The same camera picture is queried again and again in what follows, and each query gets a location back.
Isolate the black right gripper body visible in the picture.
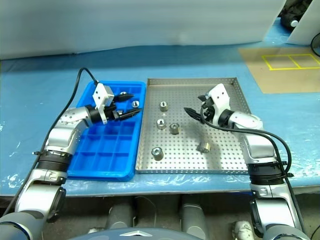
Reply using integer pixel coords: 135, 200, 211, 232
199, 96, 219, 124

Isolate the brown cardboard sheet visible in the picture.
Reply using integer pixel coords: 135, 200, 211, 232
237, 47, 320, 95

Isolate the blue compartment tray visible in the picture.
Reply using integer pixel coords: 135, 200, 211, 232
66, 80, 148, 182

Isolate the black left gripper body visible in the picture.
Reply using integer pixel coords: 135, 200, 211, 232
104, 101, 124, 121

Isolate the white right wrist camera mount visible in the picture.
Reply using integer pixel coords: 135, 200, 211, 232
205, 84, 231, 118

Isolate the white board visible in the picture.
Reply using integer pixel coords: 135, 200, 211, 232
286, 0, 320, 48

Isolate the black bag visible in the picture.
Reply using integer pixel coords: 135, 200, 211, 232
279, 0, 306, 33

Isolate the white foam backdrop sheet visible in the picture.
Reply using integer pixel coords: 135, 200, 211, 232
0, 0, 287, 61

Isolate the perforated metal tray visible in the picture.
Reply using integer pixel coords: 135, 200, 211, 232
134, 77, 252, 175

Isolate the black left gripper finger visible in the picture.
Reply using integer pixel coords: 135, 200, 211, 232
119, 108, 142, 120
114, 92, 135, 103

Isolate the grey rounded robot leg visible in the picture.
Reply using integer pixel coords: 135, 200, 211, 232
108, 202, 138, 230
180, 199, 210, 240

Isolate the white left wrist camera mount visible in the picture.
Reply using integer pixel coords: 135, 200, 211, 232
91, 83, 115, 125

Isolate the blue-grey robot torso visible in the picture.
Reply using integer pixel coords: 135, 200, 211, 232
73, 225, 192, 240

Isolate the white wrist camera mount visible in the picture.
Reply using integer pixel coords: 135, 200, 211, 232
205, 84, 231, 118
91, 83, 115, 125

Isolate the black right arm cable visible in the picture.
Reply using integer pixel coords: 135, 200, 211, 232
201, 106, 307, 235

